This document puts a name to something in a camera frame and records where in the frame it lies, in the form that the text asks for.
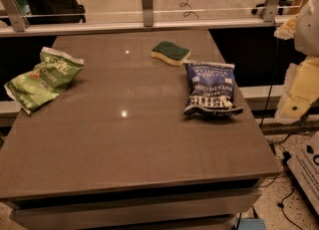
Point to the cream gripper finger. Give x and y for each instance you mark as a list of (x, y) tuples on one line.
[(301, 90), (287, 30)]

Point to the blue kettle chip bag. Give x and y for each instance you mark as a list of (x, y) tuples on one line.
[(211, 89)]

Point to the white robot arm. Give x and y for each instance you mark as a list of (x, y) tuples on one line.
[(306, 38)]

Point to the green jalapeno chip bag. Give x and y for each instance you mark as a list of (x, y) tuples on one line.
[(46, 81)]

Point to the grey printed floor board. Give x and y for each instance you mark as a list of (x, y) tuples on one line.
[(304, 165)]

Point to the green and yellow sponge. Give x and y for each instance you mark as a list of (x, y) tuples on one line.
[(170, 53)]

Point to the blue floor box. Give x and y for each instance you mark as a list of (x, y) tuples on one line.
[(251, 224)]

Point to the grey counter drawer cabinet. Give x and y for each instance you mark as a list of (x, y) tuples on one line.
[(210, 210)]

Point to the black office chair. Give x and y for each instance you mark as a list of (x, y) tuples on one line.
[(56, 12)]

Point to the middle metal railing bracket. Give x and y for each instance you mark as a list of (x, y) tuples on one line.
[(148, 12)]

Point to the left metal railing bracket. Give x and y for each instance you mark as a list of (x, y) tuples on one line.
[(17, 21)]

